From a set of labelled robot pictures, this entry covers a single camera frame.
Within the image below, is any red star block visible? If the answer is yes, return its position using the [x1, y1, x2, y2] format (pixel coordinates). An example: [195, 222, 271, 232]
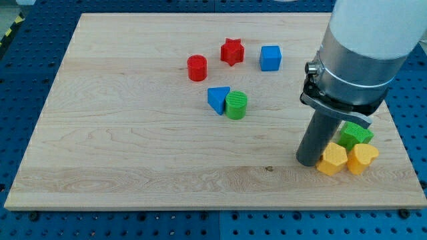
[220, 38, 245, 67]

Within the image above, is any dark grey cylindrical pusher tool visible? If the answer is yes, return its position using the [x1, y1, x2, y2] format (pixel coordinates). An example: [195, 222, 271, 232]
[296, 111, 341, 167]

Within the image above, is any yellow heart block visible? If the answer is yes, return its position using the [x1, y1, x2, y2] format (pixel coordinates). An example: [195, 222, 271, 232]
[347, 143, 380, 175]

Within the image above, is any red cylinder block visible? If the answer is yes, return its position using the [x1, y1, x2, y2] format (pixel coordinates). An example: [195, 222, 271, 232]
[187, 55, 207, 81]

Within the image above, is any blue cube block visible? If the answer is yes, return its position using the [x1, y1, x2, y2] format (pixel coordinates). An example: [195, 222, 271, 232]
[260, 45, 282, 71]

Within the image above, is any light wooden board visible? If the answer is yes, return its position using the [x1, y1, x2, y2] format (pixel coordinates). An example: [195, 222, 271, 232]
[5, 13, 426, 211]

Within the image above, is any green cylinder block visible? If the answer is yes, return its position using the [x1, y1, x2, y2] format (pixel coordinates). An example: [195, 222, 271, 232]
[225, 91, 248, 120]

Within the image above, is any yellow pentagon block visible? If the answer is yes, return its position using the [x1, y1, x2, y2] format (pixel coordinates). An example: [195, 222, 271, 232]
[316, 142, 348, 176]

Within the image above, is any green star block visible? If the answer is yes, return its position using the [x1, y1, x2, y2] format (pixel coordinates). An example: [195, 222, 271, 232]
[337, 121, 374, 151]

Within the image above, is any blue triangle block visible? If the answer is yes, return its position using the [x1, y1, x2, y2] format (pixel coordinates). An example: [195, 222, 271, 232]
[207, 86, 231, 115]

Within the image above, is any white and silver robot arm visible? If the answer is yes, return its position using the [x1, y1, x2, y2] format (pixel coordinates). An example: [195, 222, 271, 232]
[300, 0, 426, 128]

